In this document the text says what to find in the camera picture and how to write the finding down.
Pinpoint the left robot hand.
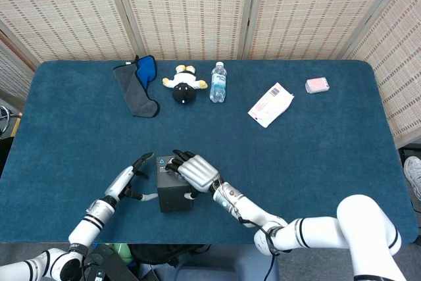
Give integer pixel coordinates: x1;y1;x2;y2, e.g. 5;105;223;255
104;151;159;203

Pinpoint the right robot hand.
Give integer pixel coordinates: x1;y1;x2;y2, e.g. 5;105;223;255
164;149;220;200

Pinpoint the black foldable cardboard box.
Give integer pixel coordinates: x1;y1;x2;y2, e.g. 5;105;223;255
155;155;195;213

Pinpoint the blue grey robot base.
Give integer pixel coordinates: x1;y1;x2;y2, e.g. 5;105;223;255
154;244;280;281

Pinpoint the green plastic bottle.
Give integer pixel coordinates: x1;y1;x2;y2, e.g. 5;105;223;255
110;243;134;264

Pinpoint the black white plush toy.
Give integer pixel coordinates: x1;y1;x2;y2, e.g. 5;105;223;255
162;64;209;106

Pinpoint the black bag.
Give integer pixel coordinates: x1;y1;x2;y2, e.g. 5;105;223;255
130;243;211;267

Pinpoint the grey and blue towel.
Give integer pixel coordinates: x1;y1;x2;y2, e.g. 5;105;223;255
112;55;161;118

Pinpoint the clear plastic water bottle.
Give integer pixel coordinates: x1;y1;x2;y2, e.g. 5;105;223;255
209;61;228;104

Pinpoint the white plastic package pouch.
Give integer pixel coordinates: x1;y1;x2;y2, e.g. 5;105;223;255
247;82;295;128

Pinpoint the blue carpet table mat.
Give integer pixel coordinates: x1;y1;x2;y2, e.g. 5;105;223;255
0;59;418;245

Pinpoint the pink tissue pack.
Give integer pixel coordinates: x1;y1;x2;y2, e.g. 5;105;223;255
305;76;331;95

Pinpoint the white sneaker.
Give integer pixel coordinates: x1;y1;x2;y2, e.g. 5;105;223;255
403;155;421;201

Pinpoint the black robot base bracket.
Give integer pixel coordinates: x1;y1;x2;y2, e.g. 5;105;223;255
70;244;139;281

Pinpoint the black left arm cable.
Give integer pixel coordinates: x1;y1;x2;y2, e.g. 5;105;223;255
80;254;95;275

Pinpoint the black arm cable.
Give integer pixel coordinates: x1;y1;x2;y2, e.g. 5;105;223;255
238;217;287;281
80;254;95;275

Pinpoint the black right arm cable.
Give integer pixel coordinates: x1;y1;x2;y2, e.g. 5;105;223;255
238;217;287;281

